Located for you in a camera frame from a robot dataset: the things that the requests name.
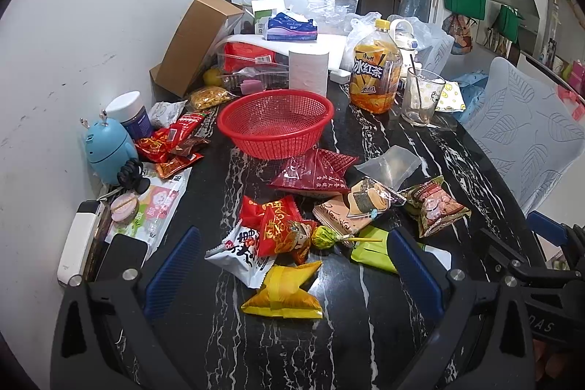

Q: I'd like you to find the clear plastic container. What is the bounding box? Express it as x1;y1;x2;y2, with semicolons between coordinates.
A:
216;42;288;95

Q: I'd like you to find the beige wafer snack packet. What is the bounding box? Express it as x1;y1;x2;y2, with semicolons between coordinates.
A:
312;195;373;235

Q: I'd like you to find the blue round humidifier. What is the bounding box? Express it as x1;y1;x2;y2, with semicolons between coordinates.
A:
80;111;138;185

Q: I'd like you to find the yellow snack packet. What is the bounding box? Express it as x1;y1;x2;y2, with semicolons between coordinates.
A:
240;261;323;320

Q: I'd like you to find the red gold snack bag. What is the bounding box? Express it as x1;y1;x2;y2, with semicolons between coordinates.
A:
239;195;317;265

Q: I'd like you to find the green white snack packet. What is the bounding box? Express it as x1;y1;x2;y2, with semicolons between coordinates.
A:
350;226;397;274

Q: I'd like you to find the large clear zip bag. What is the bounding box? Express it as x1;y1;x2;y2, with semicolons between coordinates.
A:
305;0;359;35

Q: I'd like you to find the brown cardboard box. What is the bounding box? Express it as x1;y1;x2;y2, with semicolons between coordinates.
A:
150;0;244;96

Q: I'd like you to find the dark red triangular snack bag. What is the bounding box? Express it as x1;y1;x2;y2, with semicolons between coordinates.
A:
270;147;359;198

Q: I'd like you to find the white paper towel roll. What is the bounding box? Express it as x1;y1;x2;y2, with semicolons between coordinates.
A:
288;52;329;97

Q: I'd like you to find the smiley pattern paper packet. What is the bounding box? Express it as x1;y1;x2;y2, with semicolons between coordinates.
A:
435;81;466;113

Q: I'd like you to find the black smartphone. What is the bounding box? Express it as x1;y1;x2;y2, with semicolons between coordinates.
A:
95;234;148;282

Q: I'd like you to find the clear glass cup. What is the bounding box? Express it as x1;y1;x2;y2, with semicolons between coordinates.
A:
401;67;446;127

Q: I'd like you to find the white lid supplement jar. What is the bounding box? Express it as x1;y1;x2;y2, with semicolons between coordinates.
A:
105;90;154;140

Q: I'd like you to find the green meat snack bag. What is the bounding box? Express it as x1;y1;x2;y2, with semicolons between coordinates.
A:
401;175;471;239

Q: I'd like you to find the white desiccant sachet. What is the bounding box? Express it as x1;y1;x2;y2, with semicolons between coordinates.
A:
148;100;188;130

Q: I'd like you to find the pink green wet wipes pack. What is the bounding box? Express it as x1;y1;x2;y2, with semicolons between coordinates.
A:
105;163;192;258

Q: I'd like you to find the grey leaf pattern cushion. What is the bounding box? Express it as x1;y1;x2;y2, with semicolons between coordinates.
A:
463;56;584;214

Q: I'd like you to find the red sauce packets pile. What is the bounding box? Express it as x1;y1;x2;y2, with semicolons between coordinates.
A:
134;112;210;180

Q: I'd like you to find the yellow green lollipop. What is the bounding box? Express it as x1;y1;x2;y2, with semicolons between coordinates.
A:
312;226;382;249

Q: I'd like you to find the red plastic mesh basket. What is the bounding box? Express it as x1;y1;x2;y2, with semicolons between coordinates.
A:
217;89;335;160

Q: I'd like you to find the yellow crumb snack bag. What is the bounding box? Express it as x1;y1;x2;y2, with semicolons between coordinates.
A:
188;86;236;111

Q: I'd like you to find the iced tea bottle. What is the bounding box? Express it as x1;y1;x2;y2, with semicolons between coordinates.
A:
349;19;403;115

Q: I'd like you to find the seaweed cracker clear packet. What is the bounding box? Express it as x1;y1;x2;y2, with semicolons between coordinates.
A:
347;177;407;219

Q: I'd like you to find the blue tissue pack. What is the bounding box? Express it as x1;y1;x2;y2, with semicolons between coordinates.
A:
264;13;318;42

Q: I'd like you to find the white power bank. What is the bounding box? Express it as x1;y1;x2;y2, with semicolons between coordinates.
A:
57;200;105;286

